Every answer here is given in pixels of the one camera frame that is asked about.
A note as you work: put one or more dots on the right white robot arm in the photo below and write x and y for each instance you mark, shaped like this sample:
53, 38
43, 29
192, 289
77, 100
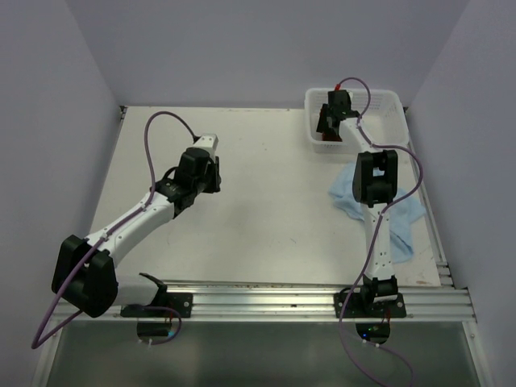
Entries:
374, 187

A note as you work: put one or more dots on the white plastic basket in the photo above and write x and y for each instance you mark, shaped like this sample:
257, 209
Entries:
384, 120

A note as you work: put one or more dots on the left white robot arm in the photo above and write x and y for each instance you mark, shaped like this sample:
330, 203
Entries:
85, 273

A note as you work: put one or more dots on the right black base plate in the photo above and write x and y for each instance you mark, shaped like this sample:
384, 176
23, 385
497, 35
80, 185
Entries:
356, 307

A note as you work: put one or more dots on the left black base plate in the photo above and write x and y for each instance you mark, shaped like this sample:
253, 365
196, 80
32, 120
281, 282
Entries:
181, 302

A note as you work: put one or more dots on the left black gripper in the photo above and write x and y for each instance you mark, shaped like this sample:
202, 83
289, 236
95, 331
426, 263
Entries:
213, 166

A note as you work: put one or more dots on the rust brown towel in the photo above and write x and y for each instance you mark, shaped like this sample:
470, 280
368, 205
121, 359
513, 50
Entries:
330, 135

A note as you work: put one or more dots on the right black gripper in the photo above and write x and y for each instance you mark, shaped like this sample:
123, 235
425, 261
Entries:
322, 126

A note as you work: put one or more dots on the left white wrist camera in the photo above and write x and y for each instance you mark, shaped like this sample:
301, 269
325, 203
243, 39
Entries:
208, 143

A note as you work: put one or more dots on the light blue towel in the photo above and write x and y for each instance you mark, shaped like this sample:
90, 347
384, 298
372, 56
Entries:
402, 215

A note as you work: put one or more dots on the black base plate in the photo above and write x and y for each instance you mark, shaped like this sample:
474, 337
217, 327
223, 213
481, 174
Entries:
181, 302
356, 307

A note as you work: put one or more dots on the aluminium mounting rail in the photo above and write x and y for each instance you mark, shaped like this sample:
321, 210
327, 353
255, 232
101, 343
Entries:
261, 302

